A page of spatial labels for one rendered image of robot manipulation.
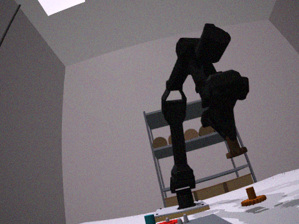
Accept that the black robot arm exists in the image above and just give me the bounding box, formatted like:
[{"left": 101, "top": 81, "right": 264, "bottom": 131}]
[{"left": 161, "top": 23, "right": 249, "bottom": 210}]

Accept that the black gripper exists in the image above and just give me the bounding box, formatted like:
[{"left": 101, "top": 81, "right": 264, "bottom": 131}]
[{"left": 194, "top": 69, "right": 244, "bottom": 141}]

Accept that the orange gear with hub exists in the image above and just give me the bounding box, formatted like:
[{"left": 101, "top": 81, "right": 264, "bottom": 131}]
[{"left": 241, "top": 186, "right": 267, "bottom": 207}]

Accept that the teal gear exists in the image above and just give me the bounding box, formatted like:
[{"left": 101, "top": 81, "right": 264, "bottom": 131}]
[{"left": 144, "top": 214, "right": 156, "bottom": 224}]

